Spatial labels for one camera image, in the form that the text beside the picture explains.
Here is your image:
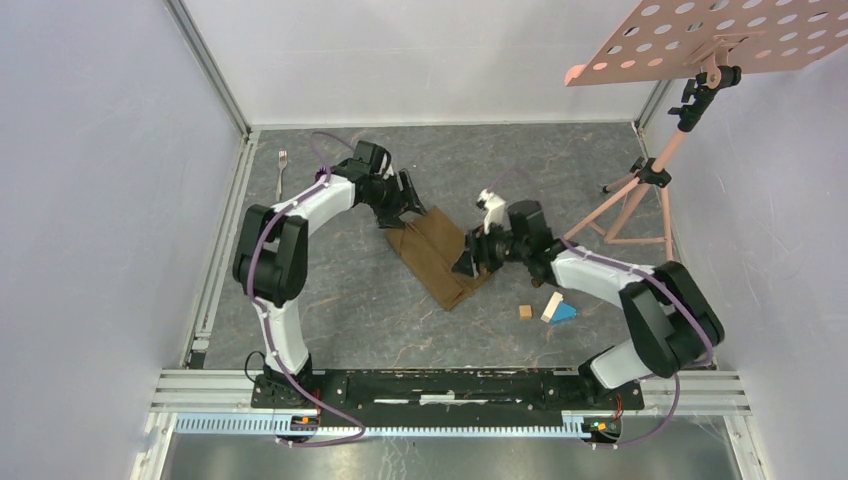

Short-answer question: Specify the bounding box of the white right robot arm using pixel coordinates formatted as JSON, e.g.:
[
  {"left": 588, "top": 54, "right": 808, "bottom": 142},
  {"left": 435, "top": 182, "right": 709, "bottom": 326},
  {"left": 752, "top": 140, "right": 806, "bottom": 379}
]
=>
[{"left": 453, "top": 191, "right": 725, "bottom": 408}]

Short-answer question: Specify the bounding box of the silver fork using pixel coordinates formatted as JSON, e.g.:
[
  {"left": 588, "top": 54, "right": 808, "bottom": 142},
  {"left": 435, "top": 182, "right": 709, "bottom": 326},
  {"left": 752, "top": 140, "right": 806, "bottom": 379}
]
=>
[{"left": 275, "top": 150, "right": 288, "bottom": 202}]

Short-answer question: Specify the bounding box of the pink music stand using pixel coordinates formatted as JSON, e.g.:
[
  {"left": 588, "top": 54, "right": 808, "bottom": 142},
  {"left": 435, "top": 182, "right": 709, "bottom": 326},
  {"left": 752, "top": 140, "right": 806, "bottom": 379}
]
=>
[{"left": 564, "top": 0, "right": 847, "bottom": 259}]

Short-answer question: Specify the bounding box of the small tan wooden cube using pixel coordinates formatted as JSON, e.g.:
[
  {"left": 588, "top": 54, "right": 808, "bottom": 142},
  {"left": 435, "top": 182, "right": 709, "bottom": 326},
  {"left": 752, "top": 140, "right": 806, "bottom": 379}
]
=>
[{"left": 518, "top": 305, "right": 533, "bottom": 320}]

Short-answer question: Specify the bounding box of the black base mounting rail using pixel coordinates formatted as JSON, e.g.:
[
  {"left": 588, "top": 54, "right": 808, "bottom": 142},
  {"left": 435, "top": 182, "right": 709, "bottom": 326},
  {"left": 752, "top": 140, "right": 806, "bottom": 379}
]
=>
[{"left": 250, "top": 368, "right": 645, "bottom": 430}]

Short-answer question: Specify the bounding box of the brown cloth napkin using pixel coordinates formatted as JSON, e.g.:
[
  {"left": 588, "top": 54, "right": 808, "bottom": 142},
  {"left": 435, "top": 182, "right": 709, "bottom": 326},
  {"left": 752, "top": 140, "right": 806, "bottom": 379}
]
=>
[{"left": 384, "top": 207, "right": 491, "bottom": 311}]

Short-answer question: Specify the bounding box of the cream wooden block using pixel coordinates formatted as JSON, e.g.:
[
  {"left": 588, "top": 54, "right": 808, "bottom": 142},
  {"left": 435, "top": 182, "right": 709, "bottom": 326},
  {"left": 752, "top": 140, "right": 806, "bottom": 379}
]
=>
[{"left": 540, "top": 292, "right": 563, "bottom": 323}]

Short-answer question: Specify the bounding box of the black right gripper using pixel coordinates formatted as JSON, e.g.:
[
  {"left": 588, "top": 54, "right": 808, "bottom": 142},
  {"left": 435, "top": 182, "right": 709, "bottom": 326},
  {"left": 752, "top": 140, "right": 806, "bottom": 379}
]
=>
[{"left": 450, "top": 218, "right": 529, "bottom": 280}]

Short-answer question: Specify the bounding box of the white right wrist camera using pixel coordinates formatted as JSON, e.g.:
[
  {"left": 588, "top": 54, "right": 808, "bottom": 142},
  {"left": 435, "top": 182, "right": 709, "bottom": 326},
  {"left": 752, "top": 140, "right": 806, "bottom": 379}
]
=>
[{"left": 476, "top": 189, "right": 507, "bottom": 234}]

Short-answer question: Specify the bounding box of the blue wooden triangle block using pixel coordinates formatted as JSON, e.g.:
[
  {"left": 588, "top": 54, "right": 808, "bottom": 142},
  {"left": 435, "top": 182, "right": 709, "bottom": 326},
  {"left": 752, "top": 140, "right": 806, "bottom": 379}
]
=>
[{"left": 548, "top": 302, "right": 577, "bottom": 324}]

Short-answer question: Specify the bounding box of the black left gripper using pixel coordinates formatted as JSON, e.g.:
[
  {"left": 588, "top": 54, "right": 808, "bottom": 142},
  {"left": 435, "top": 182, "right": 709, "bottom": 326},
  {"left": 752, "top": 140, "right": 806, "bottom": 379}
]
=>
[{"left": 363, "top": 170, "right": 428, "bottom": 231}]

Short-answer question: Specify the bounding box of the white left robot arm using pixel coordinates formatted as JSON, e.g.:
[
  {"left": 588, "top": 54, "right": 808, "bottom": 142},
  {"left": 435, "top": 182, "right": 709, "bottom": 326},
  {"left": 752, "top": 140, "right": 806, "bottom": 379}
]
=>
[{"left": 232, "top": 141, "right": 427, "bottom": 408}]

